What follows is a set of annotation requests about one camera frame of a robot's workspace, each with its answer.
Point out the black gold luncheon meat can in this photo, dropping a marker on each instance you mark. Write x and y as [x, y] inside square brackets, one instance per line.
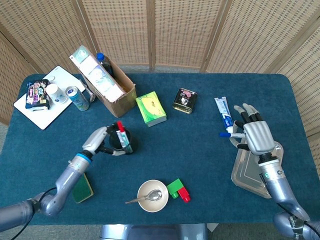
[185, 100]

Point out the dark bottle with blue cap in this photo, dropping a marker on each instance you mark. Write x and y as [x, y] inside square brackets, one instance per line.
[105, 62]

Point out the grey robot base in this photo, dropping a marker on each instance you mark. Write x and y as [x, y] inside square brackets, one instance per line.
[152, 232]

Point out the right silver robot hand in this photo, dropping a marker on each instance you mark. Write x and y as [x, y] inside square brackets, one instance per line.
[258, 136]

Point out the red toy block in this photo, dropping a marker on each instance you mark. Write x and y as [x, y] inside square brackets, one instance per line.
[184, 194]

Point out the stainless steel tray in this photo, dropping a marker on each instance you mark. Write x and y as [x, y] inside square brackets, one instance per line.
[243, 170]

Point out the white flower paper cup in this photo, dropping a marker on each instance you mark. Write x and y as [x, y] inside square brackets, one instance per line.
[57, 94]

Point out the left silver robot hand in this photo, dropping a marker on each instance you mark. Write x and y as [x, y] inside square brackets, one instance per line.
[95, 138]

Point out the white pastel tissue multipack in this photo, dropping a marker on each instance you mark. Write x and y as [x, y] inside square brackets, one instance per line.
[97, 72]

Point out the white blue toothpaste tube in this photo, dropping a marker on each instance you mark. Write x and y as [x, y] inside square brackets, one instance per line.
[225, 115]

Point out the green tissue pack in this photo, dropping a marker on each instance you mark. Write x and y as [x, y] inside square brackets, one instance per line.
[151, 108]

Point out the brown cardboard box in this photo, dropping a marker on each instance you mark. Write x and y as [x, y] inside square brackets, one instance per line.
[122, 105]

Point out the blue white marker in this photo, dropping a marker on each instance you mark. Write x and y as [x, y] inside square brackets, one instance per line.
[226, 134]

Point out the green toy block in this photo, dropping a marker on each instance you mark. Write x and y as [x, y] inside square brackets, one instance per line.
[175, 186]

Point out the beige bowl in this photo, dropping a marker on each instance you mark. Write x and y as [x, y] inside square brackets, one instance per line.
[150, 206]

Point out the woven wooden folding screen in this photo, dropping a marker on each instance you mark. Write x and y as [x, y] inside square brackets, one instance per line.
[185, 32]

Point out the white board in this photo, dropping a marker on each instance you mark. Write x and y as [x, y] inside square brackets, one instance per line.
[45, 116]

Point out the red marker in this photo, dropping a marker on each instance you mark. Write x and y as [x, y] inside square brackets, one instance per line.
[120, 126]

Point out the snack bag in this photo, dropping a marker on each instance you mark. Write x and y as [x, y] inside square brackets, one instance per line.
[37, 94]

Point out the black mesh pen holder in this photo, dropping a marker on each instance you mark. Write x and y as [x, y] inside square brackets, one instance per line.
[133, 142]

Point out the metal spoon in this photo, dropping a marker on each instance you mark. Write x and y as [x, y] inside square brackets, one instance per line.
[153, 195]

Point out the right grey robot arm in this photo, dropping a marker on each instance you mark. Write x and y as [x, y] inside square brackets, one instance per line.
[280, 185]

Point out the light blue drink can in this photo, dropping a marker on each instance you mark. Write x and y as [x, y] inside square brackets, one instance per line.
[78, 100]

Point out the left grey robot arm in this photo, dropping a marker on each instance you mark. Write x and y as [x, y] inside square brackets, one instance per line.
[67, 180]

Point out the green yellow sponge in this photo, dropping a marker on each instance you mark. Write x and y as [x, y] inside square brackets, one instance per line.
[83, 190]

